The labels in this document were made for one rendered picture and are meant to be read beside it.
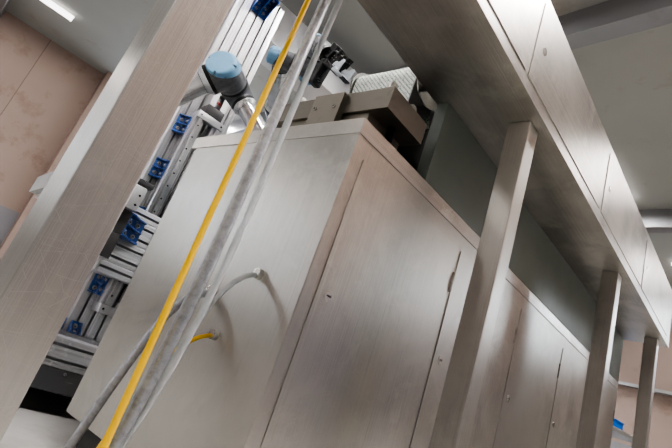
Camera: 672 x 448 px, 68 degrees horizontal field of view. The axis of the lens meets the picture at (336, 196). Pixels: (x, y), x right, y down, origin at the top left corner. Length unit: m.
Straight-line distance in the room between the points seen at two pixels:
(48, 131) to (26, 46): 1.55
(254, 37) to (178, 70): 2.07
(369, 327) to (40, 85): 9.97
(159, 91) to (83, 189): 0.13
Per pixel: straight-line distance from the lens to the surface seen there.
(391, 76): 1.56
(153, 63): 0.58
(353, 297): 1.07
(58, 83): 10.85
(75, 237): 0.53
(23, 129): 10.56
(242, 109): 1.97
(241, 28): 2.62
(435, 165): 1.32
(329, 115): 1.24
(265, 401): 0.96
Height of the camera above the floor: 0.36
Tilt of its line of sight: 20 degrees up
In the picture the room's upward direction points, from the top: 20 degrees clockwise
